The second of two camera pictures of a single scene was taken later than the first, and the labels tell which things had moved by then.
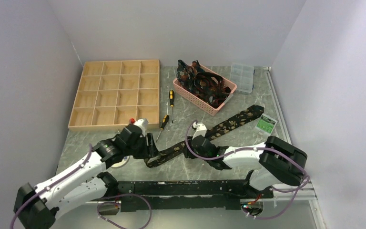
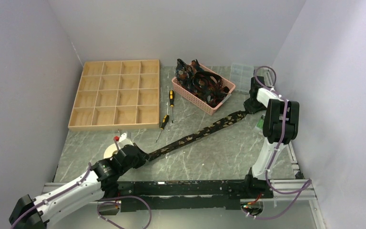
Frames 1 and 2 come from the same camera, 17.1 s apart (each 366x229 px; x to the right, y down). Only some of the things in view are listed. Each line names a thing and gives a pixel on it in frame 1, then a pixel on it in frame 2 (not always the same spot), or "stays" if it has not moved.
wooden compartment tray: [111, 94] stays
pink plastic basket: [198, 101] stays
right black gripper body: [190, 146] → [252, 106]
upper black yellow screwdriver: [171, 95] stays
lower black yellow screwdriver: [165, 119] stays
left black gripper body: [140, 150] → [138, 161]
